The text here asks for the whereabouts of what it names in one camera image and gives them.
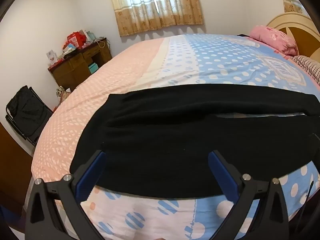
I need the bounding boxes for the black folding chair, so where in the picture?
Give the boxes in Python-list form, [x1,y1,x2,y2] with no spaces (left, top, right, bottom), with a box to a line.
[5,85,53,147]

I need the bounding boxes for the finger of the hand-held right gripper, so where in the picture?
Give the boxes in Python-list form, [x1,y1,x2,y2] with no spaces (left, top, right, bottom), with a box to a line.
[309,132,320,163]

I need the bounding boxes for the black pants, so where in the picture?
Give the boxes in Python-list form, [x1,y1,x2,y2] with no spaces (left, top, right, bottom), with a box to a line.
[70,84,320,198]

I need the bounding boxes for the cream wooden headboard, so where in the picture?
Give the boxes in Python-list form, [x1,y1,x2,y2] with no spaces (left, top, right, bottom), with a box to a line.
[266,12,320,58]

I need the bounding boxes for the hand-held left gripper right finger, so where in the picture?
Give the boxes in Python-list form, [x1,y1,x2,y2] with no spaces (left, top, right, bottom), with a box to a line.
[207,150,290,240]

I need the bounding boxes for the brown wooden desk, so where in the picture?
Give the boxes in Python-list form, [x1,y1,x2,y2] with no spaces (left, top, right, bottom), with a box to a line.
[47,38,113,92]

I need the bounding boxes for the patterned bag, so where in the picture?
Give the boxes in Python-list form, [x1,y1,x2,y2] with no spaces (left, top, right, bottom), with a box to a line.
[55,86,72,103]

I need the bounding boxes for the striped pillow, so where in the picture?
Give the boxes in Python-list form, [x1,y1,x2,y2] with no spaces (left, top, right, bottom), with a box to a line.
[287,55,320,88]

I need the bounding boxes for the white printed box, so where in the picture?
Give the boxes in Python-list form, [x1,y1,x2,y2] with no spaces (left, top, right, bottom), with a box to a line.
[46,49,59,65]

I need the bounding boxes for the red gift box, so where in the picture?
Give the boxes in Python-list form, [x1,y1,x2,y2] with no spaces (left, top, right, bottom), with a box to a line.
[66,31,88,49]

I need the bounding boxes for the black cable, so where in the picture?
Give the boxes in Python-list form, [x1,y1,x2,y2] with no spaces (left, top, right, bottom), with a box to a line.
[296,180,316,230]

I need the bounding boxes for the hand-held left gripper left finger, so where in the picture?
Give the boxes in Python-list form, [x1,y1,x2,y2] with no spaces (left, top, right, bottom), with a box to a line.
[25,150,108,240]

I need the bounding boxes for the pink pillow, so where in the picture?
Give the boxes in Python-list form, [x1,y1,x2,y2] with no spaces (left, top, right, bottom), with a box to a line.
[250,25,299,57]

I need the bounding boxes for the polka dot bed sheet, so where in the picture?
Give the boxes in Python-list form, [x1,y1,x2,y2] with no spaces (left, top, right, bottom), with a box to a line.
[31,32,320,240]

